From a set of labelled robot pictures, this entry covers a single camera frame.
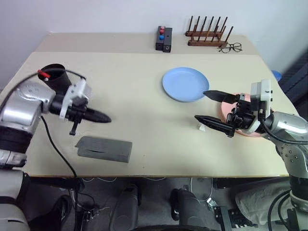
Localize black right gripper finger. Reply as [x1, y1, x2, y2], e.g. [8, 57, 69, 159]
[203, 90, 241, 104]
[194, 115, 236, 138]

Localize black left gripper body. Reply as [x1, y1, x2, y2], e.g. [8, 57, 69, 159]
[66, 97, 89, 122]

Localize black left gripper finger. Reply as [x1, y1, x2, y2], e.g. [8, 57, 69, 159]
[85, 114, 111, 124]
[85, 107, 112, 120]

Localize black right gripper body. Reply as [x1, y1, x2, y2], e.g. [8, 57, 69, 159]
[226, 93, 257, 132]

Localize red marker pen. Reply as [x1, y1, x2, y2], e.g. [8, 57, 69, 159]
[38, 69, 51, 81]

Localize pink round plate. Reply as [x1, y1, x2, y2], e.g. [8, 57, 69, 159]
[220, 92, 275, 138]

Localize grey folded cloth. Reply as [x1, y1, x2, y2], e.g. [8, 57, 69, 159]
[75, 136, 133, 164]

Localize black cylindrical pen holder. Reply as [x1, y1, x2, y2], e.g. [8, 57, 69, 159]
[42, 64, 73, 94]

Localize blue round plate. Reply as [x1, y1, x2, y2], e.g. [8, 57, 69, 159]
[162, 67, 210, 103]

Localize black framed eyeglasses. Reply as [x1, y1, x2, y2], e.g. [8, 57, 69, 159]
[218, 42, 243, 53]

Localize brown wooden peg rack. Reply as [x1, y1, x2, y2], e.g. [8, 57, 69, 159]
[184, 15, 234, 47]

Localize blue round container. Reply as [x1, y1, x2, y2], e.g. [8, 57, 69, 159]
[271, 69, 282, 82]

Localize dark ribbed object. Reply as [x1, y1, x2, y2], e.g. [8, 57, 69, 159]
[279, 49, 308, 116]

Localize black box with round socket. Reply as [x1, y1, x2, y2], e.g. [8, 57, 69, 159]
[163, 27, 173, 53]

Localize black box with coloured buttons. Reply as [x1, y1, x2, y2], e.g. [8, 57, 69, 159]
[155, 26, 167, 51]

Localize dark rounded grey shape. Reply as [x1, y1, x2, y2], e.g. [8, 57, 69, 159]
[169, 187, 210, 229]
[111, 184, 140, 231]

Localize grey crumpled cloth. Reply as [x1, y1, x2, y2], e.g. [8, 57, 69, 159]
[235, 184, 293, 228]

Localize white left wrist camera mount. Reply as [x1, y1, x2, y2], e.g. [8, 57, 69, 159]
[59, 78, 93, 120]

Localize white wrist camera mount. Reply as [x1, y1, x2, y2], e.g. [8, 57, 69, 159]
[250, 79, 274, 116]
[59, 78, 93, 120]

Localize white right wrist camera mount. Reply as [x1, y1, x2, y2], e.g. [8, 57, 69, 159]
[250, 79, 274, 116]

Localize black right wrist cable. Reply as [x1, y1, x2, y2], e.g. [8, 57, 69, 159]
[258, 109, 308, 145]

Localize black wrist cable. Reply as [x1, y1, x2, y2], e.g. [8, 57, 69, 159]
[0, 68, 87, 109]
[258, 109, 308, 145]

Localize black long hanging cable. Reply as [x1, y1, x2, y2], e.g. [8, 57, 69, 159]
[40, 115, 79, 231]

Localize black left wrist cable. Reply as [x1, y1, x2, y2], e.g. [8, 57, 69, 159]
[0, 68, 87, 109]

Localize white floor cable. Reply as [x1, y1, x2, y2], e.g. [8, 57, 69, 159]
[190, 177, 214, 202]

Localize black metal floor bracket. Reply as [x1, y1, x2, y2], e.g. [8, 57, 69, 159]
[206, 198, 259, 229]

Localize black thick cable bundle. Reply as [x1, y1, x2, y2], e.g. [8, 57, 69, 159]
[268, 189, 293, 231]

